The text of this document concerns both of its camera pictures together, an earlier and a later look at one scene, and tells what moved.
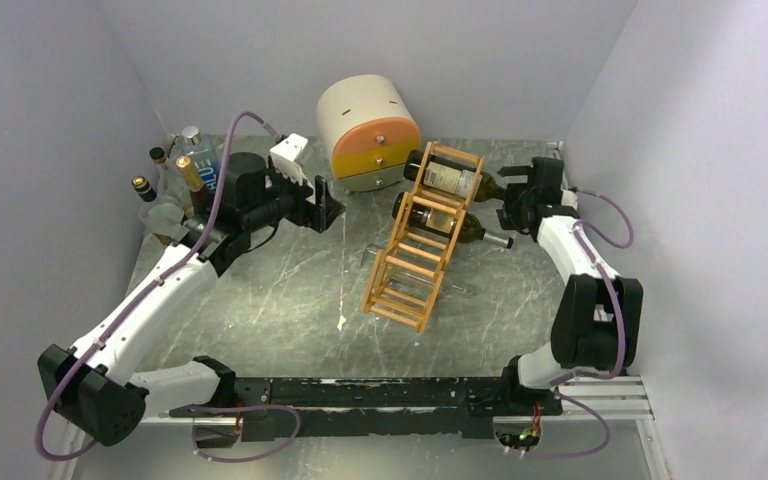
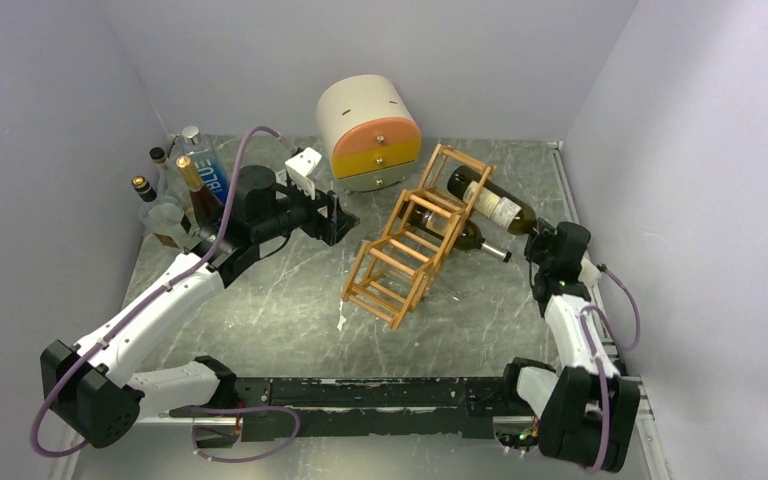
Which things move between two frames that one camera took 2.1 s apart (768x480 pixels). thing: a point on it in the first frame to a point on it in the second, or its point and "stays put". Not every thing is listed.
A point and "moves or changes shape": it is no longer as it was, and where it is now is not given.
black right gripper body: (516, 196) to (536, 250)
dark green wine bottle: (452, 178) moves or changes shape
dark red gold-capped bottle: (198, 197) stays put
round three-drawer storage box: (367, 131) stays put
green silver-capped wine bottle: (442, 223) moves or changes shape
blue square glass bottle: (205, 152) stays put
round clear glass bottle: (169, 182) stays put
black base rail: (371, 406) stays put
